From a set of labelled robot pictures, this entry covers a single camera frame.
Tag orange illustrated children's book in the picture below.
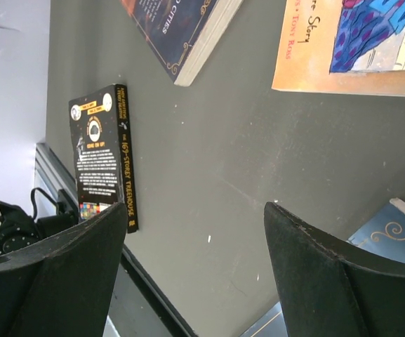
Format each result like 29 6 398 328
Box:
272 0 405 97

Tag black treehouse paperback book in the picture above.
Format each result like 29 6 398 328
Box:
69 84 139 233

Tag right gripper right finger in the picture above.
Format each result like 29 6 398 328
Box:
264 202 405 336

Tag dark sunset cover book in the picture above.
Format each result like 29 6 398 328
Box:
121 0 243 87

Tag blue hardcover book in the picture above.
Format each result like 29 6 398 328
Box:
242 198 405 336

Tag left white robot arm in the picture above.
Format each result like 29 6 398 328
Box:
0 201 78 256

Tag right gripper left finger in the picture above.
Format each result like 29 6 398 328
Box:
0 203 127 336

